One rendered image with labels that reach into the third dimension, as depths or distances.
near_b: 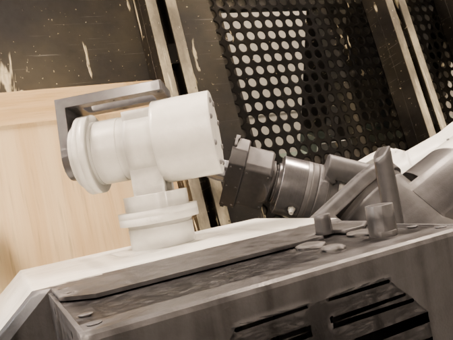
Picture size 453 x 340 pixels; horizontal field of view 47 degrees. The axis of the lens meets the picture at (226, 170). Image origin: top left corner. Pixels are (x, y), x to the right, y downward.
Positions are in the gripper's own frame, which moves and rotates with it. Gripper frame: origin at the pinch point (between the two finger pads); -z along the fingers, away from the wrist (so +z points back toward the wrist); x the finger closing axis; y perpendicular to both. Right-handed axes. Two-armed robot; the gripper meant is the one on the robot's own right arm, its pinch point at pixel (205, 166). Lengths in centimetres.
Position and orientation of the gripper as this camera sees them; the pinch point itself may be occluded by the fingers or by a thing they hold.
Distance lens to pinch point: 76.8
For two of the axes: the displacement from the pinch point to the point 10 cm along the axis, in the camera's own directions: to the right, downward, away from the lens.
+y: -1.8, 6.8, -7.1
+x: 1.6, -6.9, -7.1
